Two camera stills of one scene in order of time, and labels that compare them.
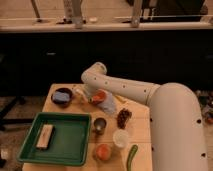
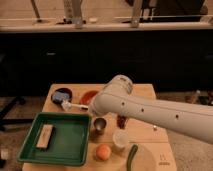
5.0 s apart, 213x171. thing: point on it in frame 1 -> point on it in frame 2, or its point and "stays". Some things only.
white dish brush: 79,91 -> 66,106
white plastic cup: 120,138 stays
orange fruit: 103,152 stays
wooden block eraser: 45,136 stays
